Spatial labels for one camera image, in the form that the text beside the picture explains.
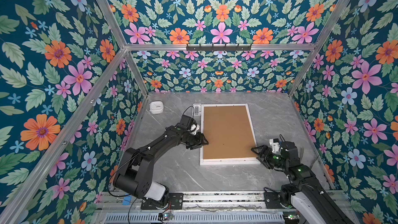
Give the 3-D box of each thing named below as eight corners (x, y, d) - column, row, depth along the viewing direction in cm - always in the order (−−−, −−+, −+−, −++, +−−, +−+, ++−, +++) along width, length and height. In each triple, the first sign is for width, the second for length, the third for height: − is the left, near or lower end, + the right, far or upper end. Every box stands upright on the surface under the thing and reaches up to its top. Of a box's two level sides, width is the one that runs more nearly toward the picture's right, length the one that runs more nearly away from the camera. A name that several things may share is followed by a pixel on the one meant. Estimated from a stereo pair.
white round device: (149, 114, 110) (147, 110, 107) (152, 104, 116) (150, 100, 112) (162, 114, 110) (160, 110, 107) (164, 104, 116) (163, 100, 112)
